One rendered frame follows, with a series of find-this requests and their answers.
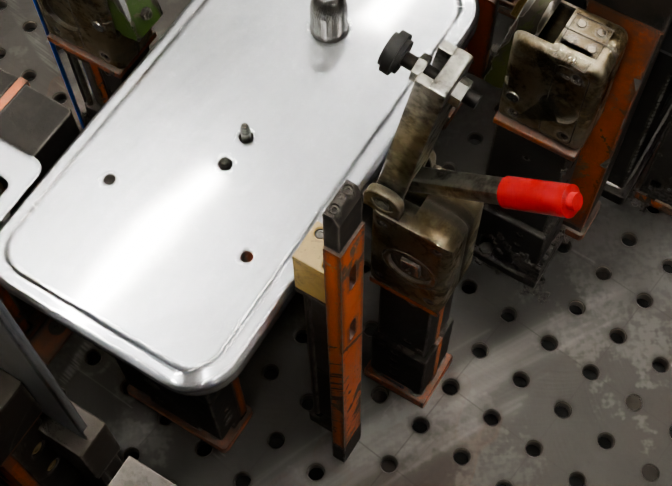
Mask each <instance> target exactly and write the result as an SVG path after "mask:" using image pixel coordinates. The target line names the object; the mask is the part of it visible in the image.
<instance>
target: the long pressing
mask: <svg viewBox="0 0 672 486"><path fill-rule="evenodd" d="M310 1H311V0H191V2H190V3H189V4H188V5H187V6H186V8H185V9H184V10H183V11H182V12H181V14H180V15H179V16H178V17H177V18H176V19H175V21H174V22H173V23H172V24H171V25H170V27H169V28H168V29H167V30H166V31H165V33H164V34H163V35H162V36H161V37H160V38H159V40H158V41H157V42H156V43H155V44H154V46H153V47H152V48H151V49H150V50H149V52H148V53H147V54H146V55H145V56H144V58H143V59H142V60H141V61H140V62H139V63H138V65H137V66H136V67H135V68H134V69H133V71H132V72H131V73H130V74H129V75H128V77H127V78H126V79H125V80H124V81H123V83H122V84H121V85H120V86H119V87H118V88H117V90H116V91H115V92H114V93H113V94H112V96H111V97H110V98H109V99H108V100H107V102H106V103H105V104H104V105H103V106H102V108H101V109H100V110H99V111H98V112H97V113H96V115H95V116H94V117H93V118H92V119H91V121H90V122H89V123H88V124H87V125H86V127H85V128H84V129H83V130H82V131H81V132H80V134H79V135H78V136H77V137H76V138H75V140H74V141H73V142H72V143H71V144H70V146H69V147H68V148H67V149H66V150H65V152H64V153H63V154H62V155H61V156H60V157H59V159H58V160H57V161H56V162H55V163H54V165H53V166H52V167H51V168H50V169H49V171H48V172H47V173H46V174H45V175H44V177H43V178H42V179H41V180H40V181H39V182H38V184H37V185H36V186H35V187H34V188H33V190H32V191H31V192H30V193H29V194H28V196H27V197H26V198H25V199H24V200H23V202H22V203H21V204H20V205H19V206H18V207H17V209H16V210H15V211H14V212H13V213H12V215H11V216H10V217H9V218H8V219H7V221H6V222H5V223H4V224H3V225H2V227H1V228H0V285H1V286H2V287H3V288H4V289H5V290H7V291H8V292H9V293H10V294H12V295H14V296H15V297H17V298H19V299H20V300H22V301H24V302H25V303H27V304H28V305H30V306H32V307H33V308H35V309H37V310H38V311H40V312H41V313H43V314H45V315H46V316H48V317H50V318H51V319H53V320H55V321H56V322H58V323H59V324H61V325H63V326H64V327H66V328H68V329H69V330H71V331H73V332H74V333H76V334H77V335H79V336H81V337H82V338H84V339H86V340H87V341H89V342H91V343H92V344H94V345H95V346H97V347H99V348H100V349H102V350H104V351H105V352H107V353H108V354H110V355H112V356H113V357H115V358H117V359H118V360H120V361H122V362H123V363H125V364H126V365H128V366H130V367H131V368H133V369H135V370H136V371H138V372H140V373H141V374H143V375H144V376H146V377H148V378H149V379H151V380H153V381H154V382H156V383H157V384H159V385H161V386H162V387H164V388H166V389H168V390H170V391H172V392H174V393H177V394H181V395H185V396H203V395H208V394H211V393H215V392H218V391H219V390H221V389H223V388H225V387H227V386H228V385H229V384H230V383H232V382H233V381H234V380H235V379H236V378H237V377H238V376H239V375H240V373H241V372H242V371H243V370H244V368H245V367H246V365H247V364H248V362H249V361H250V359H251V358H252V356H253V355H254V354H255V352H256V351H257V349H258V348H259V346H260V345H261V343H262V342H263V341H264V339H265V338H266V336H267V335H268V333H269V332H270V330H271V329H272V327H273V326H274V325H275V323H276V322H277V320H278V319H279V317H280V316H281V314H282V313H283V312H284V310H285V309H286V307H287V306H288V304H289V303H290V301H291V300H292V299H293V297H294V296H295V294H296V293H297V292H296V291H295V279H294V270H293V260H292V255H293V254H294V253H295V251H296V250H297V248H298V247H299V245H300V244H301V243H302V241H303V240H304V238H305V237H306V236H307V234H308V233H309V231H310V230H311V228H312V227H313V226H314V224H315V223H316V221H319V222H321V223H322V224H323V220H322V214H323V212H324V211H325V209H326V208H327V206H328V205H329V204H330V202H331V201H332V199H333V198H334V196H335V195H336V194H337V192H338V191H339V189H340V188H341V186H342V185H343V184H344V182H345V181H346V179H347V180H350V181H351V182H353V183H355V184H356V185H357V186H358V188H359V189H360V191H361V193H362V194H363V196H364V192H365V190H366V189H367V187H368V186H369V184H371V183H373V181H374V180H375V178H376V177H377V175H378V174H379V172H380V171H381V170H382V167H383V164H384V162H385V159H386V156H387V153H388V151H389V148H390V145H391V143H392V140H393V137H394V135H395V132H396V129H397V126H398V124H399V121H400V118H401V116H402V113H403V110H404V108H405V105H406V102H407V99H408V97H409V94H410V91H411V89H412V86H413V83H414V82H412V81H411V80H409V79H408V78H409V75H410V72H411V71H409V70H407V69H406V68H404V67H402V66H401V67H400V69H399V70H398V71H397V72H396V73H395V74H393V73H391V74H390V75H388V76H387V75H386V74H384V73H382V72H381V71H379V66H380V65H379V64H377V61H378V58H379V56H380V54H381V52H382V50H383V48H384V47H385V45H386V43H387V42H388V40H389V39H390V37H391V36H392V35H393V34H394V33H395V32H396V31H397V32H398V33H399V32H400V31H401V30H405V31H406V32H408V33H410V34H411V35H412V39H411V40H412V41H413V42H414V43H413V46H412V49H411V51H410V52H411V53H412V54H414V55H416V56H417V57H420V56H421V55H422V54H423V53H424V52H426V53H427V54H429V55H431V56H432V57H433V58H434V56H435V53H436V51H437V48H438V46H439V44H440V43H441V42H442V40H447V41H448V42H450V43H452V44H453V45H455V46H457V47H458V48H461V49H463V50H464V49H465V48H466V46H467V45H468V43H469V42H470V41H471V39H472V38H473V36H474V34H475V32H476V30H477V27H478V22H479V15H480V5H479V0H347V5H348V26H349V28H348V32H347V34H346V36H345V37H344V38H343V39H342V40H340V41H338V42H335V43H323V42H320V41H318V40H317V39H315V38H314V37H313V36H312V34H311V32H310V10H309V7H310ZM433 58H432V60H431V63H430V64H432V61H433ZM242 123H247V124H248V125H249V127H250V131H251V132H252V133H253V136H254V137H253V139H252V140H251V141H250V142H247V143H244V142H242V141H240V139H239V135H240V126H241V124H242ZM223 157H227V158H228V159H230V160H231V161H232V163H233V164H232V167H231V168H230V169H229V170H221V169H219V167H218V162H219V161H220V159H221V158H223ZM107 175H114V176H115V178H116V180H115V182H114V183H113V184H111V185H107V184H105V183H104V182H103V179H104V177H105V176H107ZM244 252H250V253H252V255H253V259H252V261H250V262H248V263H245V262H242V261H241V259H240V256H241V254H242V253H244Z"/></svg>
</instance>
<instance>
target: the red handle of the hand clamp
mask: <svg viewBox="0 0 672 486"><path fill-rule="evenodd" d="M408 191H410V192H418V193H424V194H431V195H437V196H444V197H450V198H456V199H463V200H469V201H476V202H482V203H489V204H495V205H500V206H501V207H502V208H505V209H511V210H518V211H524V212H530V213H537V214H543V215H550V216H556V217H562V218H572V217H574V216H575V215H576V213H577V212H578V211H579V210H580V209H581V207H582V205H583V197H582V195H581V193H580V190H579V188H578V187H577V186H576V185H575V184H569V183H562V182H554V181H546V180H539V179H531V178H524V177H516V176H505V177H497V176H490V175H482V174H475V173H467V172H460V171H452V170H445V169H437V168H430V167H421V168H420V170H419V171H418V173H417V174H416V176H415V177H414V179H413V180H412V182H411V184H410V187H409V189H408Z"/></svg>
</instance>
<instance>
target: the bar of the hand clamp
mask: <svg viewBox="0 0 672 486"><path fill-rule="evenodd" d="M411 39H412V35H411V34H410V33H408V32H406V31H405V30H401V31H400V32H399V33H398V32H397V31H396V32H395V33H394V34H393V35H392V36H391V37H390V39H389V40H388V42H387V43H386V45H385V47H384V48H383V50H382V52H381V54H380V56H379V58H378V61H377V64H379V65H380V66H379V71H381V72H382V73H384V74H386V75H387V76H388V75H390V74H391V73H393V74H395V73H396V72H397V71H398V70H399V69H400V67H401V66H402V67H404V68H406V69H407V70H409V71H411V72H410V75H409V78H408V79H409V80H411V81H412V82H414V83H413V86H412V89H411V91H410V94H409V97H408V99H407V102H406V105H405V108H404V110H403V113H402V116H401V118H400V121H399V124H398V126H397V129H396V132H395V135H394V137H393V140H392V143H391V145H390V148H389V151H388V153H387V156H386V159H385V162H384V164H383V167H382V170H381V172H380V175H379V178H378V181H377V183H378V184H381V185H384V186H386V187H387V188H389V189H391V190H393V191H394V192H396V193H397V194H398V195H399V196H400V197H401V198H402V200H404V198H405V196H406V193H407V191H408V189H409V187H410V184H411V182H412V180H413V179H414V177H415V176H416V174H417V173H418V171H419V170H420V168H421V167H425V165H426V163H427V161H428V159H429V157H430V154H431V152H432V150H433V148H434V145H435V143H436V141H437V139H438V137H439V134H440V132H441V130H442V128H443V125H444V123H445V121H446V119H447V117H448V114H449V112H450V110H451V108H452V106H454V107H455V108H458V107H459V105H460V104H461V103H463V104H465V105H467V106H468V107H470V108H472V109H473V110H474V109H475V107H476V106H477V104H478V103H479V101H480V99H481V98H482V95H480V94H479V93H477V92H475V91H474V90H472V89H470V88H471V86H472V84H473V82H474V81H472V80H470V79H469V78H467V77H466V74H467V72H468V70H469V68H470V65H471V63H472V61H473V56H472V55H471V54H470V53H468V52H466V51H465V50H463V49H461V48H458V47H457V46H455V45H453V44H452V43H450V42H448V41H447V40H442V42H441V43H440V44H439V46H438V48H437V51H436V53H435V56H434V58H433V57H432V56H431V55H429V54H427V53H426V52H424V53H423V54H422V55H421V56H420V57H417V56H416V55H414V54H412V53H411V52H410V51H411V49H412V46H413V43H414V42H413V41H412V40H411ZM432 58H433V61H432V64H430V63H431V60H432Z"/></svg>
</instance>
